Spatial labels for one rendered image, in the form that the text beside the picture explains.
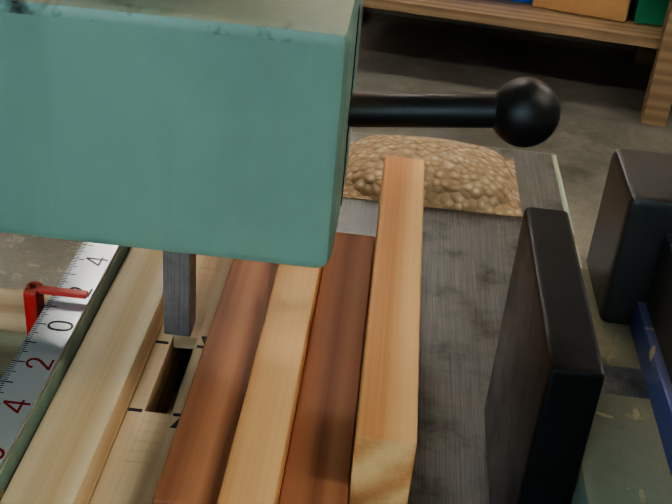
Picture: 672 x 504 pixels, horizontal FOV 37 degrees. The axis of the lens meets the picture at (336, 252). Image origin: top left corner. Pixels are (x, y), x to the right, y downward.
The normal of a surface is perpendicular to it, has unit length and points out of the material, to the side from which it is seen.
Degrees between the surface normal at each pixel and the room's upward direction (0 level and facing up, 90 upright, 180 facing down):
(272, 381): 0
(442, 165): 13
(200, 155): 90
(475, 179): 25
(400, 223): 0
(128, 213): 90
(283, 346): 0
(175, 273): 90
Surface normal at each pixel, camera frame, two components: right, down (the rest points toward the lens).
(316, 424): 0.07, -0.85
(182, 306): -0.09, 0.51
